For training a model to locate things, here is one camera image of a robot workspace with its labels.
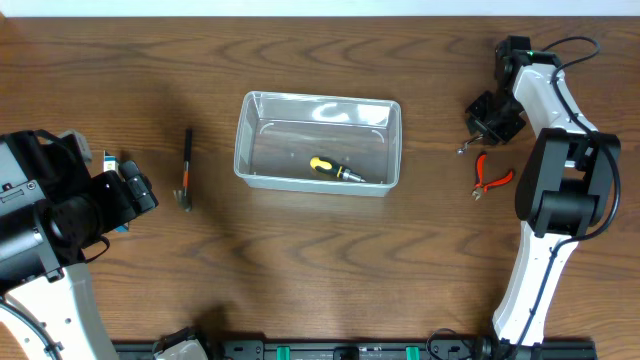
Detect red handled pliers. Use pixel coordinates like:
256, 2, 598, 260
470, 151, 516, 202

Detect silver ratchet wrench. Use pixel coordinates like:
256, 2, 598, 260
456, 134, 484, 155

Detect small black-handled hammer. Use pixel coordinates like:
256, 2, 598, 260
173, 128, 193, 212

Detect clear plastic container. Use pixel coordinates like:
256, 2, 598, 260
234, 91, 402, 197

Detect yellow black stubby screwdriver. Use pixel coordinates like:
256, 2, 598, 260
310, 156, 366, 183

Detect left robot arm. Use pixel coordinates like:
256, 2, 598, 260
1, 130, 158, 359

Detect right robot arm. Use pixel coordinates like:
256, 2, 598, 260
458, 36, 621, 359

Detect blue white screwdriver box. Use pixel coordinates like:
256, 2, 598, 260
103, 151, 129, 233

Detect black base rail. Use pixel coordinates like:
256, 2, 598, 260
112, 327, 599, 360

